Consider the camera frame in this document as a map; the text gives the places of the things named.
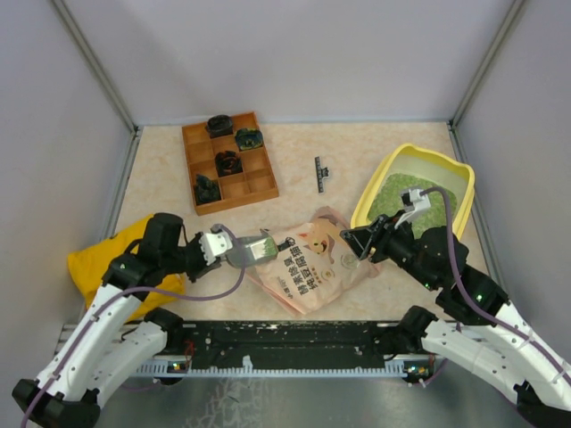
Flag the black orange rolled item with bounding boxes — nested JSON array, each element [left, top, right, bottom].
[[214, 151, 243, 177]]

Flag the black rolled item top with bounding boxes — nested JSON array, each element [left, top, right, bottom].
[[205, 114, 234, 139]]

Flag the wooden compartment tray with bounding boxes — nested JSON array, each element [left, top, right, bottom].
[[181, 111, 279, 216]]

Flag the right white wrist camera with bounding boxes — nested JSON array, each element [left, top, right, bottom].
[[395, 186, 431, 229]]

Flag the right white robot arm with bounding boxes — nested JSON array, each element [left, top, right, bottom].
[[341, 215, 570, 427]]

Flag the yellow cloth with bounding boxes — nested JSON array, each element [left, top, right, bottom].
[[67, 214, 185, 322]]

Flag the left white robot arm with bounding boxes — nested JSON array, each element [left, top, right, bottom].
[[12, 213, 244, 427]]

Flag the green cat litter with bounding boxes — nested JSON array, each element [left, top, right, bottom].
[[367, 173, 446, 239]]

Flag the black green rolled item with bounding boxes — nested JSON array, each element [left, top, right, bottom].
[[235, 128, 264, 152]]

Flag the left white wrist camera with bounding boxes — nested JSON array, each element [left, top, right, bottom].
[[199, 224, 234, 266]]

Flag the dark rolled item lower left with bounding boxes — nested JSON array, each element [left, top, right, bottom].
[[194, 174, 222, 205]]

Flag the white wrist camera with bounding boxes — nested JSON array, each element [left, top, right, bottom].
[[199, 224, 234, 266], [395, 186, 431, 229]]

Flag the black bag sealing clip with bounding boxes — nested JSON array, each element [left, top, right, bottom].
[[314, 156, 330, 194]]

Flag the pink cat litter bag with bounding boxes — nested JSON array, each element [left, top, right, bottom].
[[247, 206, 381, 315]]

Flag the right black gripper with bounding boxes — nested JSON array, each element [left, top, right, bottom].
[[340, 208, 439, 290]]

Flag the yellow litter box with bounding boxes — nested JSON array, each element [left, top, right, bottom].
[[351, 144, 475, 237]]

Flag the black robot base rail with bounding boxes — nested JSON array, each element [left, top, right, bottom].
[[158, 321, 437, 377]]

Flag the silver metal scoop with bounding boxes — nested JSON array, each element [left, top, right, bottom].
[[226, 229, 275, 268]]

